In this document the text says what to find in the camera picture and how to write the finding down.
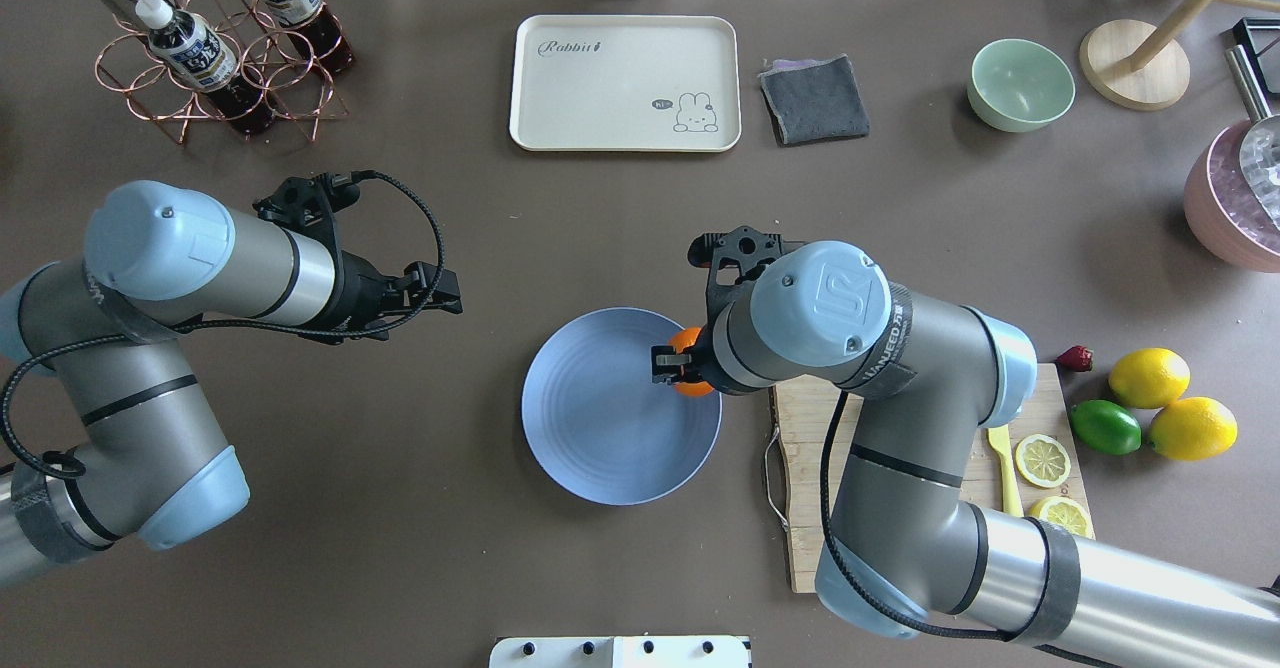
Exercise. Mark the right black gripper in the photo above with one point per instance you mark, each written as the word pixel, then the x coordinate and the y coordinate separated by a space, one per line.
pixel 668 362

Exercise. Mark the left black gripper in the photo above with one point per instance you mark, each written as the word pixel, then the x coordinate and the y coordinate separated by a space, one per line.
pixel 364 291

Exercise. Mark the blue plate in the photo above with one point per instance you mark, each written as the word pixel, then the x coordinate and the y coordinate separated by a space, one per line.
pixel 598 424

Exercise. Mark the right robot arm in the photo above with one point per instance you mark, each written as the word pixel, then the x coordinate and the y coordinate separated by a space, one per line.
pixel 904 553

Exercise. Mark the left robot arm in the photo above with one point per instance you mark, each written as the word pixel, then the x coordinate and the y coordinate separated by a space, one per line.
pixel 112 434

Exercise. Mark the wooden cutting board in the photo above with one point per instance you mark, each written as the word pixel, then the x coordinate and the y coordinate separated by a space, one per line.
pixel 800 413

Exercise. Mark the cream rabbit tray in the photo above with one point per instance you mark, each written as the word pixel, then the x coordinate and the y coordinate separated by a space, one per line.
pixel 625 83

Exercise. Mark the grey folded cloth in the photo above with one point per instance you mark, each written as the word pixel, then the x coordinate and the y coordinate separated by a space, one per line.
pixel 814 100

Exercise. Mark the yellow plastic knife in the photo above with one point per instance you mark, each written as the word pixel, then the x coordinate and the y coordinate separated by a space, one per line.
pixel 998 438

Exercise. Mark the tea bottle lower left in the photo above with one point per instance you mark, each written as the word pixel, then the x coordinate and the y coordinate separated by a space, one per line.
pixel 314 31

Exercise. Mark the tea bottle top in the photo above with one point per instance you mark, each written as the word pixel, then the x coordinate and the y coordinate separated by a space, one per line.
pixel 197 55

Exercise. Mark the lemon half near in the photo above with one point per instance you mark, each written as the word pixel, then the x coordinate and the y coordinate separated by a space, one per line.
pixel 1043 461

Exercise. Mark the red strawberry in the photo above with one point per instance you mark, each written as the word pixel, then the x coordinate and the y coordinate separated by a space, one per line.
pixel 1076 359

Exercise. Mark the green lime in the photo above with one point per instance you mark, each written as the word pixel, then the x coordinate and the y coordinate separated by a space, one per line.
pixel 1106 426

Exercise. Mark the green bowl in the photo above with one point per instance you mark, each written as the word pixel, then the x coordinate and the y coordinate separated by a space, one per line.
pixel 1019 86

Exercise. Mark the yellow lemon near strawberry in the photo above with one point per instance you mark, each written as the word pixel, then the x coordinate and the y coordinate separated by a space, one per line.
pixel 1150 378

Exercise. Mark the yellow lemon outer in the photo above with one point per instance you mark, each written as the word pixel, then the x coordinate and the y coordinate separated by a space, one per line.
pixel 1193 428

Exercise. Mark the wooden cup stand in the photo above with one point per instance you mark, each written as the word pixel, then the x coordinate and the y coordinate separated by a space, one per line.
pixel 1140 66

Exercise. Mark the pink bowl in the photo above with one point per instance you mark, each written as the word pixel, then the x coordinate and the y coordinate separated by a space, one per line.
pixel 1221 209

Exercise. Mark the metal ice scoop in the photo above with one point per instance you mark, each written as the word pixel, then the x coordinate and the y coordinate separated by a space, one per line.
pixel 1259 152

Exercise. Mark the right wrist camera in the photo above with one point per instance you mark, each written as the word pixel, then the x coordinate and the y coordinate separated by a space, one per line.
pixel 734 261

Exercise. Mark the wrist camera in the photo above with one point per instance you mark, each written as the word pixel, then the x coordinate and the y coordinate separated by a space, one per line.
pixel 308 206
pixel 734 261

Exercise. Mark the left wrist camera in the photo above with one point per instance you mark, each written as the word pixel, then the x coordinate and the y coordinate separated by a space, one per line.
pixel 308 206

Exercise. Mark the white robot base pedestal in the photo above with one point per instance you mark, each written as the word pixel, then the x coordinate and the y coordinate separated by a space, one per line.
pixel 623 651

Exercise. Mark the copper wire bottle rack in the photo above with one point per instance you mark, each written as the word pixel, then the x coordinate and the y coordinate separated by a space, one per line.
pixel 301 93

